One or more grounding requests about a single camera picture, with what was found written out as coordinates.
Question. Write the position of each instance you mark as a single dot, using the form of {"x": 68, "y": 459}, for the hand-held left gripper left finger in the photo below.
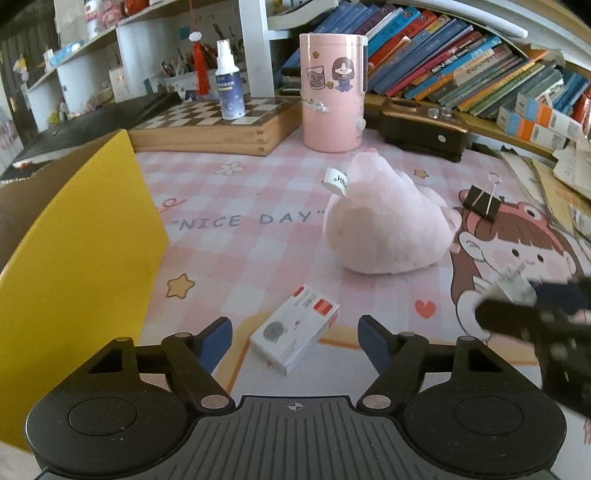
{"x": 217, "y": 341}

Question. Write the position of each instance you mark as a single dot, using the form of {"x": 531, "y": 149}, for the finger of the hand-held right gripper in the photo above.
{"x": 517, "y": 318}
{"x": 563, "y": 297}

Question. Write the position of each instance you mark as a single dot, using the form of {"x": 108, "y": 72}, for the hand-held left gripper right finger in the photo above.
{"x": 374, "y": 344}

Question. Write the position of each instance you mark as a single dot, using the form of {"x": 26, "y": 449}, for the white charger plug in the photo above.
{"x": 515, "y": 288}

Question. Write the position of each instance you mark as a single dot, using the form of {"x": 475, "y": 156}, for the small white red-label box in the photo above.
{"x": 291, "y": 332}

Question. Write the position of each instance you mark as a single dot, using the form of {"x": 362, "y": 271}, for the black binder clip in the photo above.
{"x": 480, "y": 203}

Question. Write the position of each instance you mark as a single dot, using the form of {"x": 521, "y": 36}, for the pink plush toy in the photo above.
{"x": 383, "y": 221}

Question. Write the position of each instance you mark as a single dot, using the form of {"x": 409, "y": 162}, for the yellow cardboard box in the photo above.
{"x": 69, "y": 277}

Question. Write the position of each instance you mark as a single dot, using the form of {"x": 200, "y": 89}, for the pink checked desktop mat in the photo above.
{"x": 277, "y": 258}

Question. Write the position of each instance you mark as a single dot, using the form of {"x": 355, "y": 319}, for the pile of papers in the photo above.
{"x": 568, "y": 194}

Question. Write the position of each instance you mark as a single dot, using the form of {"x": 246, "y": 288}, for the blue orange white box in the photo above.
{"x": 521, "y": 127}
{"x": 549, "y": 113}

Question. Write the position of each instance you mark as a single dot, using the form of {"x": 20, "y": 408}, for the wooden chessboard box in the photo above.
{"x": 207, "y": 138}

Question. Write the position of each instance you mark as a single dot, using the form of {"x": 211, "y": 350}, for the dark brown stapler case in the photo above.
{"x": 415, "y": 129}

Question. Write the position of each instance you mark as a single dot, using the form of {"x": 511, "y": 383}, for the pink cartoon cylinder container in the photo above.
{"x": 328, "y": 120}

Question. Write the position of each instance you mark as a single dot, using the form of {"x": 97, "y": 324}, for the white spray bottle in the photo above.
{"x": 229, "y": 97}

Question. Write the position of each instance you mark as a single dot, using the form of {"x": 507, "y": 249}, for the black electronic keyboard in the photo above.
{"x": 92, "y": 124}

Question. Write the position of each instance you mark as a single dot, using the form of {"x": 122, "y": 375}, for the row of shelved books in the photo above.
{"x": 438, "y": 55}

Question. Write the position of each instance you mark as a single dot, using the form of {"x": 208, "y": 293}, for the red tassel ornament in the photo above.
{"x": 199, "y": 69}

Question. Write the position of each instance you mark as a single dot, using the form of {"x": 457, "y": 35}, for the white carton red label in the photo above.
{"x": 117, "y": 85}

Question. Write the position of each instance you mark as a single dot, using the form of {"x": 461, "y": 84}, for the white bookshelf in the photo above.
{"x": 508, "y": 25}

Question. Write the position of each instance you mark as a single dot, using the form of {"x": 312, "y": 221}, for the white cubby shelf unit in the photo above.
{"x": 134, "y": 55}

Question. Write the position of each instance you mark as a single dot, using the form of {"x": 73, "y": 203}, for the small white yellow box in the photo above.
{"x": 49, "y": 60}

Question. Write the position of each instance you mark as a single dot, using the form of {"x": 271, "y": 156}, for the blue wipes packet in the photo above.
{"x": 69, "y": 48}

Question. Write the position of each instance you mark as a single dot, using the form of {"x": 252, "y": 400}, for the small hanging plush doll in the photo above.
{"x": 21, "y": 67}

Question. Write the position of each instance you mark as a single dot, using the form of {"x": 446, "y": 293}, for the red white round jar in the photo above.
{"x": 136, "y": 5}

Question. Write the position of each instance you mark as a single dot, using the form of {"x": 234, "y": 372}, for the white lotion bottle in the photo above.
{"x": 91, "y": 18}

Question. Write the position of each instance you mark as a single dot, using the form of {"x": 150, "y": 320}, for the pink storage box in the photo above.
{"x": 111, "y": 11}

